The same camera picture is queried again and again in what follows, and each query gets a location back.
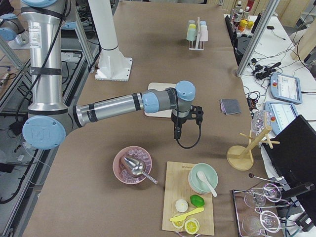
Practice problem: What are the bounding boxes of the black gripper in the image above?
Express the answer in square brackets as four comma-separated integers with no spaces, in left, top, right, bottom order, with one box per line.
[171,110,191,129]

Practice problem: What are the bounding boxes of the cream rabbit tray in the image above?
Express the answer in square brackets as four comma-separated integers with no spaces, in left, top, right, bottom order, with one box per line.
[142,82,176,118]

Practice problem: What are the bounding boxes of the green cup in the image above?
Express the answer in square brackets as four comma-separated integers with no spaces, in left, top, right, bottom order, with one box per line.
[186,28,196,41]

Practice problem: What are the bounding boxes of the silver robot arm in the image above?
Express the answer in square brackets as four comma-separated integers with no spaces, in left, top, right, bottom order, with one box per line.
[0,0,200,150]

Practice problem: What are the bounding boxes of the pink cup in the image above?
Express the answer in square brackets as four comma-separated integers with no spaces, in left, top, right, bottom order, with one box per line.
[199,29,208,42]

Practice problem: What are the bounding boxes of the cream white cup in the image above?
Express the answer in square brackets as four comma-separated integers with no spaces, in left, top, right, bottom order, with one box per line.
[200,25,207,31]

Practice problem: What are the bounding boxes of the folded grey cloth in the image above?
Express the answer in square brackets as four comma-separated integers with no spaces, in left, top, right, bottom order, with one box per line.
[220,99,241,115]

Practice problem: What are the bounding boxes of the white ceramic spoon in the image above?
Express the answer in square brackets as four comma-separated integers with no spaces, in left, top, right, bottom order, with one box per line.
[197,171,217,197]

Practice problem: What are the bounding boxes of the metal ice scoop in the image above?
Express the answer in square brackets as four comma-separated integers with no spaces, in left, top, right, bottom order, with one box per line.
[121,155,158,184]

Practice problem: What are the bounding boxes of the stacked green bowls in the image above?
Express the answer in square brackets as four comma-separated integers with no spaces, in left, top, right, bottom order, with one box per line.
[188,163,218,194]

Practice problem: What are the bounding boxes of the wooden cutting board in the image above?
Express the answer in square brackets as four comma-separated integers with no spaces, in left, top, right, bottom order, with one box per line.
[162,161,215,236]

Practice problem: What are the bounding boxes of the wooden mug tree stand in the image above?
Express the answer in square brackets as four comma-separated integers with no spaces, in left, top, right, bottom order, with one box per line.
[227,125,280,171]

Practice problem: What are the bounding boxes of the pink bowl with ice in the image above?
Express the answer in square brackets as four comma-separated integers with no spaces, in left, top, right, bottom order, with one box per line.
[113,146,152,185]

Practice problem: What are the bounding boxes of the green lime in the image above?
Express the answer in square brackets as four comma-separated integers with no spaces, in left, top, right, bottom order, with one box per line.
[190,195,205,207]

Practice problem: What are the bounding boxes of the crystal glass on stand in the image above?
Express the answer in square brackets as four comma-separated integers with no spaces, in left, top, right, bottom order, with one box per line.
[251,110,271,136]

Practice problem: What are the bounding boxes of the white round fruit half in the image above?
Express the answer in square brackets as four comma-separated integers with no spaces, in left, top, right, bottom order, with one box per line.
[175,198,189,213]

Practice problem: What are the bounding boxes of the yellow plastic knife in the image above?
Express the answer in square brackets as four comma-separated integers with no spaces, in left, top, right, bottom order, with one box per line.
[169,207,204,222]

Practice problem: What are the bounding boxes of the lemon slice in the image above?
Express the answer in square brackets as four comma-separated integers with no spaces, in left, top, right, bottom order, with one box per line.
[184,218,200,235]
[172,220,185,229]

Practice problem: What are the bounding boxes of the blue teach pendant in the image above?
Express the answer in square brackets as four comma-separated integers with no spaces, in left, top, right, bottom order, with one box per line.
[270,72,303,104]
[264,102,299,135]

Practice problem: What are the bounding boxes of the black monitor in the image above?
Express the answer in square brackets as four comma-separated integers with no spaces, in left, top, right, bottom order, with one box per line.
[265,114,316,205]

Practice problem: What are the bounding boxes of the black camera cable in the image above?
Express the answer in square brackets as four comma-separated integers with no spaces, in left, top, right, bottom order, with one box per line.
[174,119,202,149]

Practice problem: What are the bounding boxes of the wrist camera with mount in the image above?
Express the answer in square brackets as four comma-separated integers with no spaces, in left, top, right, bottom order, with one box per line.
[190,105,203,126]

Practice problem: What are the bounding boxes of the white wire cup rack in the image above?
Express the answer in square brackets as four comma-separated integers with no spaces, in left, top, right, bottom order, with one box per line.
[187,17,205,51]

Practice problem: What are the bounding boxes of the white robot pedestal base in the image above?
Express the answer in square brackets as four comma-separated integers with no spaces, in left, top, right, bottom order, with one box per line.
[88,0,133,81]

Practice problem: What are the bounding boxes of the wire wine glass rack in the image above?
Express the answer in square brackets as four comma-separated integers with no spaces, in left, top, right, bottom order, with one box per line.
[232,173,303,237]

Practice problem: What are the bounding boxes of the aluminium frame post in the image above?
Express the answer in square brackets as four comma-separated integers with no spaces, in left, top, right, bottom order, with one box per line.
[236,0,280,78]

